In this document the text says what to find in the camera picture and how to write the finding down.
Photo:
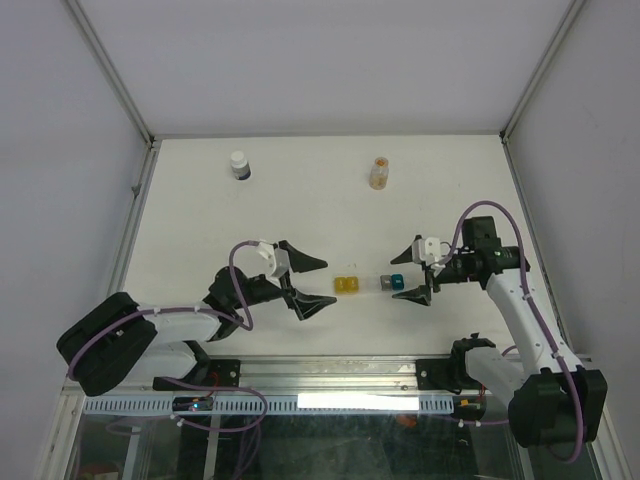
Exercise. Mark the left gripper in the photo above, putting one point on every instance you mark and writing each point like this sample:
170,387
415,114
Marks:
303,304

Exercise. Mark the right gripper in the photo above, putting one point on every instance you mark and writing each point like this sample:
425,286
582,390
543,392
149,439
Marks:
421,294

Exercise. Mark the weekly pill organizer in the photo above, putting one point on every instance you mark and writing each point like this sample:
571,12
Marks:
374,284

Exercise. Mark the clear bottle gold cap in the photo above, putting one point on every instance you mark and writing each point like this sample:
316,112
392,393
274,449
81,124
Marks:
379,173

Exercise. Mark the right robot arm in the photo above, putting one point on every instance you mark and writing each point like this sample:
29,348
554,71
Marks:
551,397

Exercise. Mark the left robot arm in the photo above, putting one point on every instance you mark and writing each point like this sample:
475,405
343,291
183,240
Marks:
120,340

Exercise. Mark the white cap pill bottle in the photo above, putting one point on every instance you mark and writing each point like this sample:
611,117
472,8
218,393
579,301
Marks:
240,165

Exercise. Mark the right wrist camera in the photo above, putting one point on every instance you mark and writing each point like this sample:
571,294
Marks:
427,251

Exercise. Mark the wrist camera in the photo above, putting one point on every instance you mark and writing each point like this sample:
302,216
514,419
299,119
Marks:
427,251
277,260

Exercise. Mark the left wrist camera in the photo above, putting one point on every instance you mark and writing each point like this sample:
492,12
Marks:
277,260

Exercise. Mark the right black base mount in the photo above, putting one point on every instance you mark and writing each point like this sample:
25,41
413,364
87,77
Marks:
455,375

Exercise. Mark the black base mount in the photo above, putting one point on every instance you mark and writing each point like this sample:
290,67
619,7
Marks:
455,375
213,373

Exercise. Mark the aluminium mounting rail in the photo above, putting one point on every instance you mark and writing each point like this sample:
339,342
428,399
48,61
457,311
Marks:
289,374

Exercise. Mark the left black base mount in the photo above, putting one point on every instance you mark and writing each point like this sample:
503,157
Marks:
213,373

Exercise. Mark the slotted cable duct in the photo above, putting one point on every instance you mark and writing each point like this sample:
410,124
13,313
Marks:
305,403

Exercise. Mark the right aluminium frame post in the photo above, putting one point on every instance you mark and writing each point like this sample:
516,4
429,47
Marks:
557,40

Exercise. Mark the aluminium frame post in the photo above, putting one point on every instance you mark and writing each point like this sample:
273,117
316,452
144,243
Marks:
90,36
557,40

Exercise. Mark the left aluminium frame post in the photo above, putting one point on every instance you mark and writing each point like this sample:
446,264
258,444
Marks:
90,36

